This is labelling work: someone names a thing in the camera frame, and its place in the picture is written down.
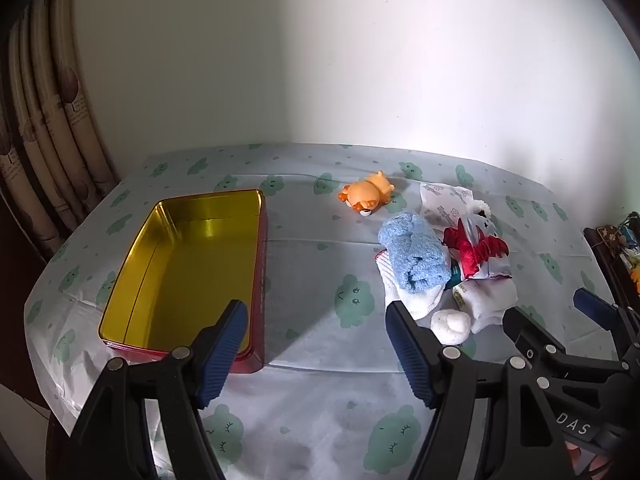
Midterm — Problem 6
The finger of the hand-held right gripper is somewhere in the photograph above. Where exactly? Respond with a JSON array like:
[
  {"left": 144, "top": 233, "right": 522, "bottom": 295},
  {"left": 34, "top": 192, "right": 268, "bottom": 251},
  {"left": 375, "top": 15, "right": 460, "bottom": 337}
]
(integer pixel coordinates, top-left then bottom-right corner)
[
  {"left": 573, "top": 287, "right": 640, "bottom": 361},
  {"left": 504, "top": 306, "right": 626, "bottom": 386}
]

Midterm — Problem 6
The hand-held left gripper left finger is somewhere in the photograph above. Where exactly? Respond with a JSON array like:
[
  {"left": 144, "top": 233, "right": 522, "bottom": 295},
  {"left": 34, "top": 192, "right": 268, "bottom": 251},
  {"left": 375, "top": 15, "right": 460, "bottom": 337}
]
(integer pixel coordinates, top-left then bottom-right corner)
[{"left": 45, "top": 299, "right": 249, "bottom": 480}]

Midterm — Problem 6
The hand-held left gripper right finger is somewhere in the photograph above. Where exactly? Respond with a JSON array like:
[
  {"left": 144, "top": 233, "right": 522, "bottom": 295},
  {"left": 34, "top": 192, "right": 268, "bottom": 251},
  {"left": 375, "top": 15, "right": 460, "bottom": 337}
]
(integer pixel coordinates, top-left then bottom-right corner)
[{"left": 385, "top": 301, "right": 566, "bottom": 480}]

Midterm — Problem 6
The white cotton roll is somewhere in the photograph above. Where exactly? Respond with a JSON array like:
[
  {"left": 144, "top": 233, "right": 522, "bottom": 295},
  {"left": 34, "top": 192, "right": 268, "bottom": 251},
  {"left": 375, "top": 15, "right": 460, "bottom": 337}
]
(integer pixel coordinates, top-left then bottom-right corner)
[{"left": 431, "top": 309, "right": 472, "bottom": 345}]

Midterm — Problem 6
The teal and white packet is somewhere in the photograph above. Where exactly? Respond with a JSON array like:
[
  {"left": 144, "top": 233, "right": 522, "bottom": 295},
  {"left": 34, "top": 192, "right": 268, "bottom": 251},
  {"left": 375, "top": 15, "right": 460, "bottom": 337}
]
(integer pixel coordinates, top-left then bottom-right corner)
[{"left": 446, "top": 255, "right": 476, "bottom": 311}]

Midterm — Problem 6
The red and gold tin box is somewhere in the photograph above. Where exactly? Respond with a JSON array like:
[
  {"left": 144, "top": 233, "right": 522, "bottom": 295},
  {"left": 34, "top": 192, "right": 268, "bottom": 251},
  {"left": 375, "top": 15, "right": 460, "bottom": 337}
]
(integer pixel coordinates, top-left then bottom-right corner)
[{"left": 96, "top": 189, "right": 269, "bottom": 375}]

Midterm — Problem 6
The blue fuzzy sock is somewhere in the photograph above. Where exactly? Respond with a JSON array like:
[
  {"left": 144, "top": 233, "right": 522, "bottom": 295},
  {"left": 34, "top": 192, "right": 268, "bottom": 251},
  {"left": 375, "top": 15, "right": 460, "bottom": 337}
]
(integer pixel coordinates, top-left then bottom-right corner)
[{"left": 377, "top": 212, "right": 451, "bottom": 293}]

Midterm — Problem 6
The white floral packet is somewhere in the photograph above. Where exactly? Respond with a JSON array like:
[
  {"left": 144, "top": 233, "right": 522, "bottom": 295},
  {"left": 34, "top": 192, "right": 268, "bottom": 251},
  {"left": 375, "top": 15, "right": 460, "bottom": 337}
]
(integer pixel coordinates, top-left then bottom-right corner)
[{"left": 419, "top": 182, "right": 476, "bottom": 228}]

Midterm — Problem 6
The orange rubber animal toy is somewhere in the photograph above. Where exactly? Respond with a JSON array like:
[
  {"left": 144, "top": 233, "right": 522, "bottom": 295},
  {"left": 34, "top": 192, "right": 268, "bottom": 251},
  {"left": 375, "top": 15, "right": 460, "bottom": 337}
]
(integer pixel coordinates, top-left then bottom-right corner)
[{"left": 336, "top": 170, "right": 398, "bottom": 217}]

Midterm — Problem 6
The dark wooden cabinet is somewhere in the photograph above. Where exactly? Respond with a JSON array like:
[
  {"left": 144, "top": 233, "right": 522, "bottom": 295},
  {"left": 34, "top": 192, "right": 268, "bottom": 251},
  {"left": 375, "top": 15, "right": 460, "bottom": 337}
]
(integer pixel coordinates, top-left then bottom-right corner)
[{"left": 582, "top": 225, "right": 640, "bottom": 306}]

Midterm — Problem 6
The pile of colourful trinkets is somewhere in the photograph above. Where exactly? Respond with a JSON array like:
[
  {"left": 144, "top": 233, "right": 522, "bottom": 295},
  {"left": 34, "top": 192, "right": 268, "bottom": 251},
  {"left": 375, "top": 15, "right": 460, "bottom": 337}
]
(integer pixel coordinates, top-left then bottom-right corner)
[{"left": 617, "top": 212, "right": 640, "bottom": 293}]

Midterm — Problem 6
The cloud print tablecloth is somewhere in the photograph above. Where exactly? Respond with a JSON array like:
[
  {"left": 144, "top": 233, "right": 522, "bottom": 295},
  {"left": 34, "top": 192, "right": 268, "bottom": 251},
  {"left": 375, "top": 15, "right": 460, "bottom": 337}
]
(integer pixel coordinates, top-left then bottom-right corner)
[{"left": 24, "top": 142, "right": 623, "bottom": 480}]

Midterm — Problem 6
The beige printed curtain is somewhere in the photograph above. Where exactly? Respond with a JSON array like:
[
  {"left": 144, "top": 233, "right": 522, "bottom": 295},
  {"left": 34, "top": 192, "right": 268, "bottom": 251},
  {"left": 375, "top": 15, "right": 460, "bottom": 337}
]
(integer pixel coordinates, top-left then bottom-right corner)
[{"left": 0, "top": 0, "right": 121, "bottom": 266}]

